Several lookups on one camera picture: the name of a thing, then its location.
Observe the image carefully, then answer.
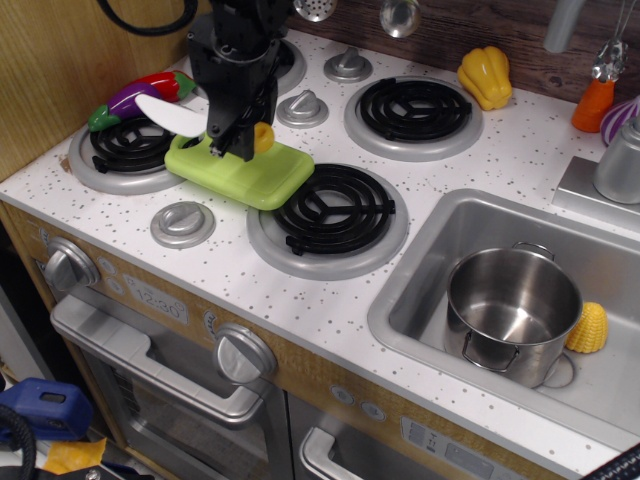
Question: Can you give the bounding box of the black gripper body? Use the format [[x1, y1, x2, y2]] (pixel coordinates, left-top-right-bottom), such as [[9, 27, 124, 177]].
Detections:
[[187, 14, 280, 139]]

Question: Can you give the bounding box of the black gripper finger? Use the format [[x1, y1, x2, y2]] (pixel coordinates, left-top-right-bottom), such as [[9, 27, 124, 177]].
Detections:
[[209, 127, 255, 161]]

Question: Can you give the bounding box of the toy knife yellow handle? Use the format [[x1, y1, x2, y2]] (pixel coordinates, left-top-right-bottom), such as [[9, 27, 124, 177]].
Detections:
[[135, 94, 275, 153]]

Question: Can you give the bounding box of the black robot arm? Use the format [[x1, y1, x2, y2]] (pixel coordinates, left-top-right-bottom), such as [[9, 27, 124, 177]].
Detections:
[[98, 1, 293, 161]]

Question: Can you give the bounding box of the green plastic cutting board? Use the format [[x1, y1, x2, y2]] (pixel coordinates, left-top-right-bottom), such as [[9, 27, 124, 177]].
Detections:
[[165, 136, 315, 211]]

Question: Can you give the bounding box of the red toy chili pepper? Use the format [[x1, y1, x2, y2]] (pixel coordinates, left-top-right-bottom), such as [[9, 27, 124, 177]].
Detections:
[[131, 70, 196, 102]]

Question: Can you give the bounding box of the grey stovetop knob middle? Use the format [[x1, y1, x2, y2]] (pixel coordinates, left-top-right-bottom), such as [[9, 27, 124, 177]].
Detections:
[[276, 90, 329, 129]]

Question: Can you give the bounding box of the grey stovetop knob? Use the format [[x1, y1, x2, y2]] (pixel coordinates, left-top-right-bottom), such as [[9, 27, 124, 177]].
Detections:
[[276, 90, 329, 129], [323, 47, 373, 83], [150, 201, 216, 249]]

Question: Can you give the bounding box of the hanging perforated steel spoon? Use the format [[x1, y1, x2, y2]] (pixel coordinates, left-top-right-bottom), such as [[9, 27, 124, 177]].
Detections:
[[293, 0, 338, 23]]

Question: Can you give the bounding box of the grey stovetop knob front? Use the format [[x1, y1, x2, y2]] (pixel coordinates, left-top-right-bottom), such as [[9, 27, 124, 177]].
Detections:
[[150, 201, 216, 249]]

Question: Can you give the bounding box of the black front left burner coil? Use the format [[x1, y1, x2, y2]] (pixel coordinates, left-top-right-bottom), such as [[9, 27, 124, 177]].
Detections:
[[89, 117, 176, 175]]

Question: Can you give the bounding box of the black burner coil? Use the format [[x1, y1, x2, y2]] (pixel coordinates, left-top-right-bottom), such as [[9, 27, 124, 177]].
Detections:
[[89, 117, 176, 175], [358, 78, 472, 142], [273, 164, 396, 256]]

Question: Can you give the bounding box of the grey stovetop knob back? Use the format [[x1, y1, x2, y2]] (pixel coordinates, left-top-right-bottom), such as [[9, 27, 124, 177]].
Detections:
[[323, 47, 373, 83]]

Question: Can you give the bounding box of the purple toy eggplant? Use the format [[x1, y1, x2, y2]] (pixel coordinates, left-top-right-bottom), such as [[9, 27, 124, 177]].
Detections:
[[87, 82, 162, 132]]

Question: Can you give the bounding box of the black front right burner coil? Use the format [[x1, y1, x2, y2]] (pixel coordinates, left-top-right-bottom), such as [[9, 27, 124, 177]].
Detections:
[[273, 164, 396, 256]]

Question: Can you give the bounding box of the black back right burner coil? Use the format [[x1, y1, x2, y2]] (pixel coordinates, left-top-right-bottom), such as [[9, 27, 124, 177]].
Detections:
[[358, 78, 472, 142]]

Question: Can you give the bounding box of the hanging steel ladle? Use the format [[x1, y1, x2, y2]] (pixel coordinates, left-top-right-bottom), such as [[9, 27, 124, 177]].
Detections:
[[379, 0, 421, 39]]

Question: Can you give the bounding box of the grey sink basin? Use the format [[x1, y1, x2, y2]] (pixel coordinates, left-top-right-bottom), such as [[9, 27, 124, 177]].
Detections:
[[368, 190, 639, 447]]

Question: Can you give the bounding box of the grey oven knob left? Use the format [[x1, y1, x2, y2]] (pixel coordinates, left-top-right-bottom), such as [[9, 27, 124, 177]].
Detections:
[[44, 237, 101, 291]]

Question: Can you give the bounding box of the grey oven knob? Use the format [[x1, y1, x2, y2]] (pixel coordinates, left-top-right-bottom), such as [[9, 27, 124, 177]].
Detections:
[[213, 323, 277, 385], [44, 237, 101, 291]]

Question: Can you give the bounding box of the grey oven knob right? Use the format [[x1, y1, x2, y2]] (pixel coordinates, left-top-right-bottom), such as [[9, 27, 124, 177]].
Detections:
[[213, 323, 277, 385]]

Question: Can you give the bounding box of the yellow toy bell pepper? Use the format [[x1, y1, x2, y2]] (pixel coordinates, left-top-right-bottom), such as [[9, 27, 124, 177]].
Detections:
[[457, 46, 512, 111]]

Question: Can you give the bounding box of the large open steel pot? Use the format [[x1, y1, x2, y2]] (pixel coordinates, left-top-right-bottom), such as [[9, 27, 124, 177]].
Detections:
[[444, 242, 583, 388]]

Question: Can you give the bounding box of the blue clamp tool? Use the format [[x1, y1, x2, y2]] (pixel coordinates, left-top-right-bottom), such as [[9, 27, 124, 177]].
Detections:
[[1, 378, 94, 441]]

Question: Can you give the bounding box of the orange toy carrot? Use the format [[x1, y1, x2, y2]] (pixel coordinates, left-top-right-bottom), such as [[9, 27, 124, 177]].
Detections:
[[571, 79, 615, 133]]

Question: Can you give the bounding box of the yellow cloth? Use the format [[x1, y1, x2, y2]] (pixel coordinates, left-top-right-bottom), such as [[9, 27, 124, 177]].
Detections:
[[43, 438, 107, 475]]

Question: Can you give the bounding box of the grey toy faucet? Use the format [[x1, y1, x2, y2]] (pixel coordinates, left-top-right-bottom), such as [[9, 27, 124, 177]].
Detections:
[[542, 0, 640, 221]]

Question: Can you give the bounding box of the purple striped toy onion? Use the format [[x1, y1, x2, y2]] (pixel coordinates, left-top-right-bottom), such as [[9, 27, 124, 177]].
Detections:
[[600, 96, 639, 146]]

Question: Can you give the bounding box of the yellow toy corn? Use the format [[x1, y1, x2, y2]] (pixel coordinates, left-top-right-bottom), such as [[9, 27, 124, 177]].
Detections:
[[565, 302, 609, 354]]

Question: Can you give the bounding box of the grey oven door handle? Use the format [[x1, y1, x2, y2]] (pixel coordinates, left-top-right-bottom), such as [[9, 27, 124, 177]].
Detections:
[[51, 296, 264, 430]]

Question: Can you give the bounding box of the grey dishwasher door handle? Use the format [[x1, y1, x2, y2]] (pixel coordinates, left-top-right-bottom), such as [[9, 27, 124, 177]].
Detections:
[[299, 427, 353, 480]]

